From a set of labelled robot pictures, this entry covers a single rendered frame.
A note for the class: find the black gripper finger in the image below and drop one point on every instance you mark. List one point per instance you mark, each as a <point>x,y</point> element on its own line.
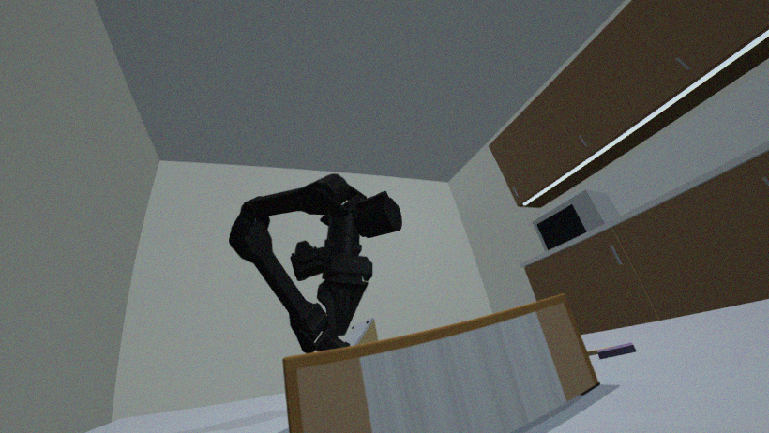
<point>330,313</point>
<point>346,298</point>

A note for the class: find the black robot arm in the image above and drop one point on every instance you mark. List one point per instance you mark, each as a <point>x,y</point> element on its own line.
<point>250,239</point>

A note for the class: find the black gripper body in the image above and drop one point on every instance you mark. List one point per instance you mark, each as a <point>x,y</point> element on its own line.
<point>344,263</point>

